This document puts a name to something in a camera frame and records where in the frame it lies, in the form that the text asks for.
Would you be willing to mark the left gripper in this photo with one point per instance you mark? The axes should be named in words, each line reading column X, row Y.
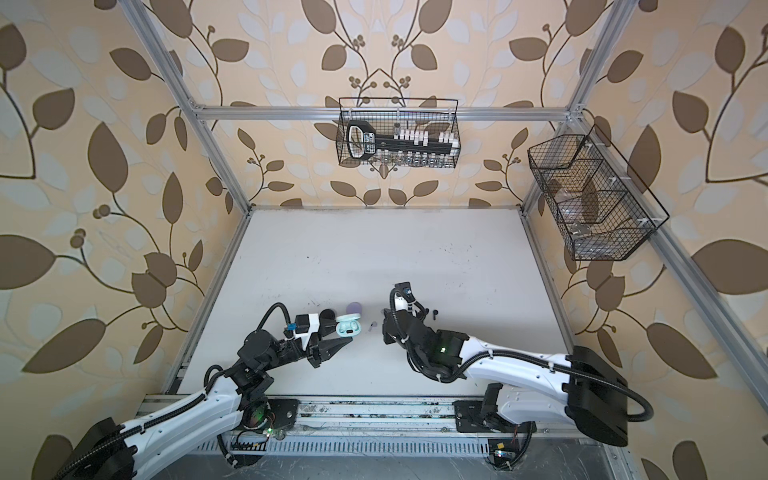
column 323, row 353

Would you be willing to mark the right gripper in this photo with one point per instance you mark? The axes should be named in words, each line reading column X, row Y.
column 389, row 314

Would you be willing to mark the mint green charging case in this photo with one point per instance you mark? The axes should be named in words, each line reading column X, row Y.
column 348, row 325

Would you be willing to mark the purple charging case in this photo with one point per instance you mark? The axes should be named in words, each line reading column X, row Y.
column 354, row 308

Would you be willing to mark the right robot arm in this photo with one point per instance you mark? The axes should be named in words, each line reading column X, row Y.
column 524, row 388

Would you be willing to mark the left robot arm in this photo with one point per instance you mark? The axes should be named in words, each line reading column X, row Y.
column 140, row 448

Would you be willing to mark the black tool in basket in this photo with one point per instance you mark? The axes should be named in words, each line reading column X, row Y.
column 363, row 141

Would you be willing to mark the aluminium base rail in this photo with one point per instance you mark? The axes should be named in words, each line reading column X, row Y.
column 379, row 426

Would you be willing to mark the back wire basket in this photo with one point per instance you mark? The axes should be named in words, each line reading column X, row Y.
column 432, row 113

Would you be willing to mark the wire basket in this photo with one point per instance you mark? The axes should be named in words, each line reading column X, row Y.
column 432, row 113
column 604, row 212

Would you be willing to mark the right wire basket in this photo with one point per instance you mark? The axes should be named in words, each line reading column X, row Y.
column 604, row 212

